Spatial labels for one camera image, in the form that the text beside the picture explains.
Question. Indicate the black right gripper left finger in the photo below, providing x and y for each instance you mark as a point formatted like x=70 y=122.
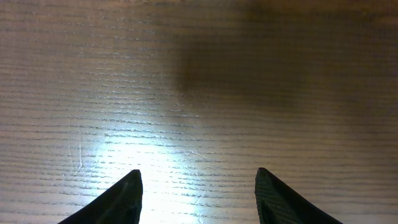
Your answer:
x=120 y=204

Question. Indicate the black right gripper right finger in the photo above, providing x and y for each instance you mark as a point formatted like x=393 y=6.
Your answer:
x=277 y=203

